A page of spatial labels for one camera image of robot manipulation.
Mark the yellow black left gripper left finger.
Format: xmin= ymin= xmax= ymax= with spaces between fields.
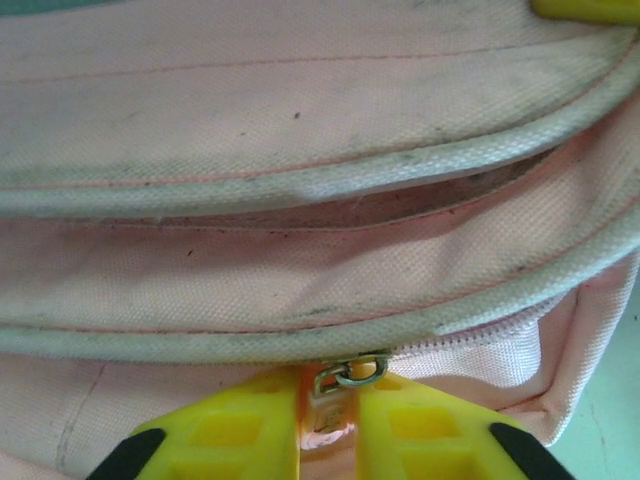
xmin=88 ymin=370 xmax=302 ymax=480

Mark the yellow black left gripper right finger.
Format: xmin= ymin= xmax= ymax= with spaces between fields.
xmin=353 ymin=372 xmax=577 ymax=480

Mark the pink student backpack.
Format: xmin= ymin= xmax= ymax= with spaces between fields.
xmin=0 ymin=0 xmax=640 ymax=480

